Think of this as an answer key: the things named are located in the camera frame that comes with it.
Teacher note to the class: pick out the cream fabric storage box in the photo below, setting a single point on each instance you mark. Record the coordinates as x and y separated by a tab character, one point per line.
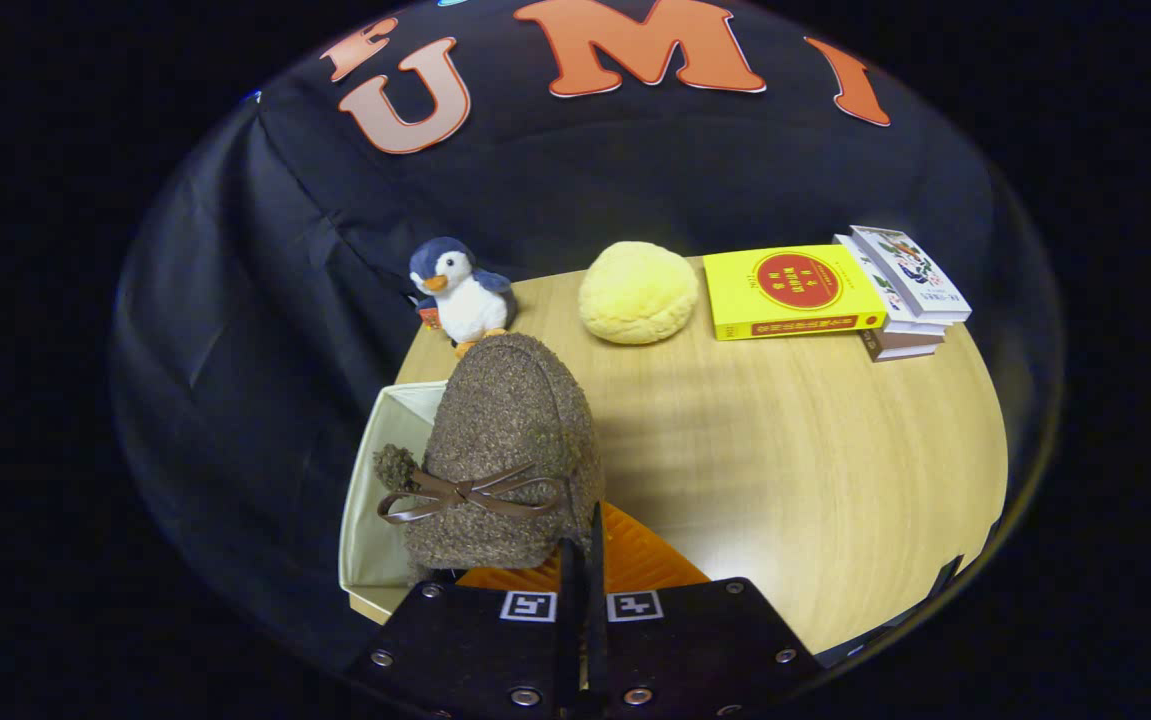
370	540

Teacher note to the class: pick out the penguin plush toy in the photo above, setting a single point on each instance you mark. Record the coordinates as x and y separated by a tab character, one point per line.
470	300

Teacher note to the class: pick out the brown woolly bow shoe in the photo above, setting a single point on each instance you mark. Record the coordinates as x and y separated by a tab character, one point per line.
510	420

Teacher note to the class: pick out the round yellow plush cushion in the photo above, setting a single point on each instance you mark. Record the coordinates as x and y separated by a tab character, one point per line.
638	293

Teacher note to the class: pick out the yellow book with red circle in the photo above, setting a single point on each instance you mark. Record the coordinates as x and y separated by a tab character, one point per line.
795	290

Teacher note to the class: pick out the brown book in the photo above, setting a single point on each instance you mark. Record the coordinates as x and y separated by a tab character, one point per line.
900	345

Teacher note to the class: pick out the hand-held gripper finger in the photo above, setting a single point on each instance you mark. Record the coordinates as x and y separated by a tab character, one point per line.
572	640
596	640

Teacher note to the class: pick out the white book with floral cover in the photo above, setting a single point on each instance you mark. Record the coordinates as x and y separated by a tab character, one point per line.
910	270

